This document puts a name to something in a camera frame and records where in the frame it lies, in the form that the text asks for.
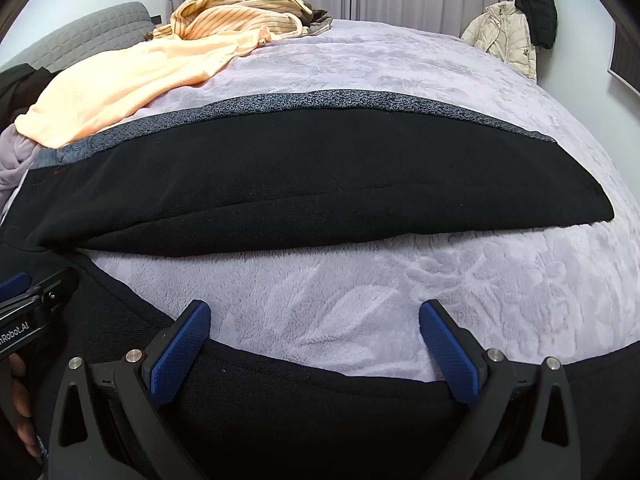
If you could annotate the black hanging jacket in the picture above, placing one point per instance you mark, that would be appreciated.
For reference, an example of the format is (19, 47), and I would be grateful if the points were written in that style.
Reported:
(536, 0)

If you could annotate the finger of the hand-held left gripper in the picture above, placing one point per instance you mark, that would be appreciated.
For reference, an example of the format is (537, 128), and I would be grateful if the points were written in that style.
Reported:
(12, 282)

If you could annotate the peach towel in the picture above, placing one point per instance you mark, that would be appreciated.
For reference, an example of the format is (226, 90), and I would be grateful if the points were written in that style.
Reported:
(125, 77)

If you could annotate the yellow striped shirt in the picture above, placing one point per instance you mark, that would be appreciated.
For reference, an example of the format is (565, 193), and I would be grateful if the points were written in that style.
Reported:
(235, 12)

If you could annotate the cream puffer jacket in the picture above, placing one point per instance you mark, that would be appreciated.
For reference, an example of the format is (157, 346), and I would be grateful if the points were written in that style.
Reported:
(505, 35)

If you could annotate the framed wall panel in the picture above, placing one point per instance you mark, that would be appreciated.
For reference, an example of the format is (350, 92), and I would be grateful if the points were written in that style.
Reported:
(625, 57)

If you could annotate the black pants with grey lining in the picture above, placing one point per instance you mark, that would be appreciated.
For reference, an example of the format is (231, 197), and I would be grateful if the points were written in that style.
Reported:
(310, 175)

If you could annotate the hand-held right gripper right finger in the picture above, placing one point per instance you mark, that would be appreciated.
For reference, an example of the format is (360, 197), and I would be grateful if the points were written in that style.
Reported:
(450, 355)

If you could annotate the grey quilted headboard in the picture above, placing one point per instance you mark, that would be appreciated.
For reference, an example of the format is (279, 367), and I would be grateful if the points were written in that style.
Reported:
(80, 35)

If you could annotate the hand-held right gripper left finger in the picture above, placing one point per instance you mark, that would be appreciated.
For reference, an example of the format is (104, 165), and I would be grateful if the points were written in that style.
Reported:
(180, 355)

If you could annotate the olive grey cloth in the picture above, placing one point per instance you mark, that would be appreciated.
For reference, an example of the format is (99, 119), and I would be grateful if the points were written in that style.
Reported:
(320, 19)

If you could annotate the person's left hand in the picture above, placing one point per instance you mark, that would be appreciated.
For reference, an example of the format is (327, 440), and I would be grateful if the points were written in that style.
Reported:
(22, 410)

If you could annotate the dark cloth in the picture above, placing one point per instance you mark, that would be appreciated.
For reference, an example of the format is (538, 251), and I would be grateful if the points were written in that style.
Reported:
(20, 90)

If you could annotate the lavender plush bed blanket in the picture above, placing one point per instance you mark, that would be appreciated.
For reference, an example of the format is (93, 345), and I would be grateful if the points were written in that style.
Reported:
(400, 60)

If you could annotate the lavender fleece garment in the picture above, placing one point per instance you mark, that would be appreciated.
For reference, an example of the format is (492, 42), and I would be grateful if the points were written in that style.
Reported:
(15, 160)

